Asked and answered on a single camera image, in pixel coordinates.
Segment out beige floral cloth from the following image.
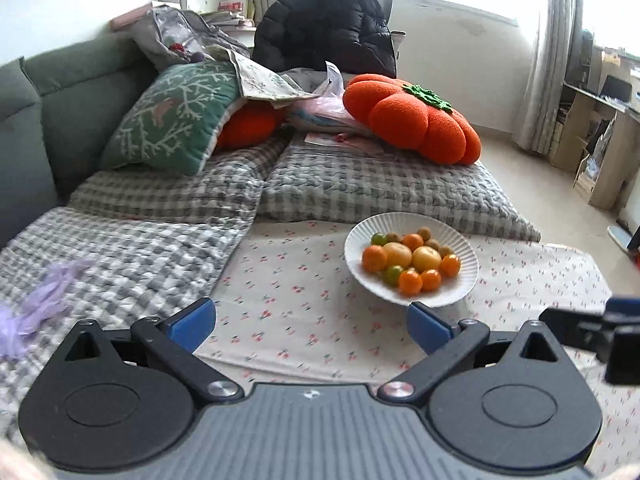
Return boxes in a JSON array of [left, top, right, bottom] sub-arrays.
[[227, 50, 321, 108]]

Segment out purple cloth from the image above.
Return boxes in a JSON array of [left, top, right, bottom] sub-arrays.
[[0, 259, 96, 361]]

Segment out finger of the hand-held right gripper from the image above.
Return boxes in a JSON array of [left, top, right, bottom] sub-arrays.
[[540, 306, 608, 362], [605, 298, 640, 317]]

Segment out white ribbed plate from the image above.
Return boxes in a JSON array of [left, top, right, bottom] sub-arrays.
[[344, 211, 480, 308]]

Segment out grey-green sofa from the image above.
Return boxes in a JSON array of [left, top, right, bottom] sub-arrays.
[[0, 35, 161, 251]]

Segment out grey checked blanket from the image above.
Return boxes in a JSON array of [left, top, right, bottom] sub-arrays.
[[0, 125, 296, 411]]

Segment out translucent plastic bag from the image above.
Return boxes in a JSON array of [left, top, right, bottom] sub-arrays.
[[287, 60, 373, 138]]

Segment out wooden desk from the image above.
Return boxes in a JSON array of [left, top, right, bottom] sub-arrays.
[[550, 45, 640, 211]]

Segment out green branch pattern pillow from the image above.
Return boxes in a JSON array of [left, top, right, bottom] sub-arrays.
[[99, 60, 251, 177]]

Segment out grey curtain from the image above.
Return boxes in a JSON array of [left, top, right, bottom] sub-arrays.
[[512, 0, 586, 155]]

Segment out black puffer jacket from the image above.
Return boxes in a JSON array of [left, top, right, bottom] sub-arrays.
[[251, 0, 398, 80]]

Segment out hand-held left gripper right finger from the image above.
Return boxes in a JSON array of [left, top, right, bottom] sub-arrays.
[[377, 301, 561, 404]]

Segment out pink printed cloth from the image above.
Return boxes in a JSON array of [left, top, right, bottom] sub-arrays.
[[304, 130, 388, 153]]

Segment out cherry print tablecloth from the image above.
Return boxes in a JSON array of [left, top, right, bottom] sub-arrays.
[[192, 217, 640, 466]]

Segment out grey checked mattress pad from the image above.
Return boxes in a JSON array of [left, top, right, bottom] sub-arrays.
[[255, 132, 542, 242]]

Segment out pink box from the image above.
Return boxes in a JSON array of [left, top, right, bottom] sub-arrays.
[[110, 2, 166, 31]]

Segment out plain orange cushion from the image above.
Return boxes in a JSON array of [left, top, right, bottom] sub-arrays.
[[215, 100, 288, 150]]

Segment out light slipper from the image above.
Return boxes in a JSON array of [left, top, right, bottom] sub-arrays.
[[607, 225, 633, 251]]

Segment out grey patterned cloth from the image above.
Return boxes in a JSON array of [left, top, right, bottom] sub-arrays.
[[132, 5, 251, 73]]

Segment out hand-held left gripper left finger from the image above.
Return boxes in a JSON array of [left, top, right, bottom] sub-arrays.
[[65, 297, 240, 404]]

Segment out orange pumpkin shaped cushion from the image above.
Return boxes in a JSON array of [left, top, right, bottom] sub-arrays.
[[342, 74, 482, 166]]

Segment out black laptop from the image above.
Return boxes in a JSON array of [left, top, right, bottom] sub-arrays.
[[600, 75, 633, 103]]

